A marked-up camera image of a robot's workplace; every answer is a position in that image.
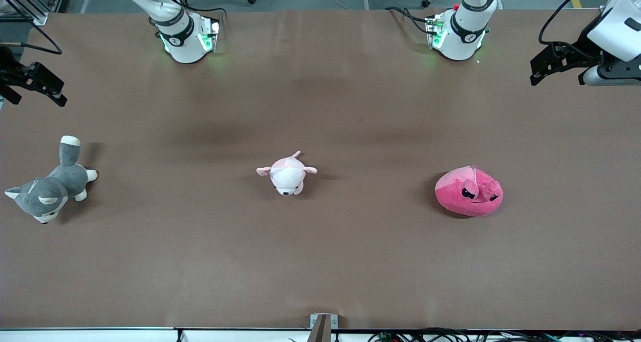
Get hot pink round plush toy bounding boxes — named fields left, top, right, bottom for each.
left=435, top=166, right=504, bottom=218

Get grey white husky plush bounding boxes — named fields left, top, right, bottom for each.
left=5, top=135, right=99, bottom=225

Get pale pink plush pig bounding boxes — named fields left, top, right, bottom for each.
left=256, top=151, right=318, bottom=196

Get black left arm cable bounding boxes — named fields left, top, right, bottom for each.
left=538, top=0, right=599, bottom=50

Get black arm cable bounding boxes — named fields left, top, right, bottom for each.
left=538, top=0, right=599, bottom=50
left=0, top=0, right=63, bottom=56

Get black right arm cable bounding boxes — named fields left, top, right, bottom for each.
left=0, top=0, right=63, bottom=56

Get aluminium extrusion frame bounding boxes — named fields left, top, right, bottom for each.
left=0, top=0, right=49, bottom=26

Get black left base cables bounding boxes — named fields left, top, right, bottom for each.
left=385, top=6, right=434, bottom=36

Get black base cables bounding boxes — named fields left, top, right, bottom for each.
left=178, top=0, right=229, bottom=20
left=385, top=6, right=434, bottom=36

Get black right base cables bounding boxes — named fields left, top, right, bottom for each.
left=178, top=0, right=229, bottom=20

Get white table edge rail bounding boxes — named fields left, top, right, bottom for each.
left=0, top=327, right=311, bottom=342

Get tangled cable bundle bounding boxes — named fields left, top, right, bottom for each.
left=368, top=327, right=641, bottom=342

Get grey metal bracket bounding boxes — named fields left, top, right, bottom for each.
left=310, top=313, right=339, bottom=329

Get brown post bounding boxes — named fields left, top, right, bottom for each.
left=306, top=315, right=332, bottom=342

